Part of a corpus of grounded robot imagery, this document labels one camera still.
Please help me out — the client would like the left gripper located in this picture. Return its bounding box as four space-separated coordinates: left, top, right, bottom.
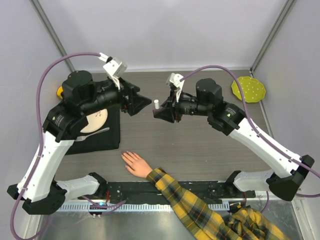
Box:
80 75 152 116

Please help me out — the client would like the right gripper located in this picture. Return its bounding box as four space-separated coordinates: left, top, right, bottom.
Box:
154 88 211 124

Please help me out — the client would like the white nail polish cap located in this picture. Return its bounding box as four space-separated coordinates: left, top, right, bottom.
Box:
153 99 160 110

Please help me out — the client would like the purple nail polish bottle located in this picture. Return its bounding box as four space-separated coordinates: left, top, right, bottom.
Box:
153 108 162 114

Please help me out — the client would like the yellow plaid sleeve forearm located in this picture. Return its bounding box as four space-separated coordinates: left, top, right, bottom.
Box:
146 168 289 240

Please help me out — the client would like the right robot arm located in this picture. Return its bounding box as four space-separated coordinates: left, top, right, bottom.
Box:
153 78 315 202

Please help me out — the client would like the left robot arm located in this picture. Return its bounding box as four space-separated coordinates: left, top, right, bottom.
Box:
7 70 152 215

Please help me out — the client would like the mannequin hand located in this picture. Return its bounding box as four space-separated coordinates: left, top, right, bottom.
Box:
121 151 153 179

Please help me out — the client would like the pink cream plate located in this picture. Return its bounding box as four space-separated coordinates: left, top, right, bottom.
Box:
80 109 108 134

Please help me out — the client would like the black cloth mat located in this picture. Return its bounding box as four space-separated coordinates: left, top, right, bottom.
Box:
63 78 122 156

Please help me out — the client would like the silver fork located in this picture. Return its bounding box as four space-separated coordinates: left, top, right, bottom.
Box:
74 127 110 142

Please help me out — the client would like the yellow mug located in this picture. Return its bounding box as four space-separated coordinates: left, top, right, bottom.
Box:
56 86 64 99

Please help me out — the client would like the green dotted plate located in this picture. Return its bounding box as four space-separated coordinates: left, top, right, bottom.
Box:
237 76 266 103

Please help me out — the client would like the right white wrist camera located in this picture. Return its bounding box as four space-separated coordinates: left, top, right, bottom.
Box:
166 73 185 103

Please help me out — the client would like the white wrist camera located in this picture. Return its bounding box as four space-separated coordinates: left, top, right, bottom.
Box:
98 52 128 91
166 73 185 103

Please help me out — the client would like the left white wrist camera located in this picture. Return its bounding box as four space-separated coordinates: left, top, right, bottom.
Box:
98 52 128 91

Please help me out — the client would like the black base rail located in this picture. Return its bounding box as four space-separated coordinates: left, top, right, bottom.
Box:
106 181 256 205

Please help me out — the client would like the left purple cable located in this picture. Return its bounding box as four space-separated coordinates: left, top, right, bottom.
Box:
9 52 102 240

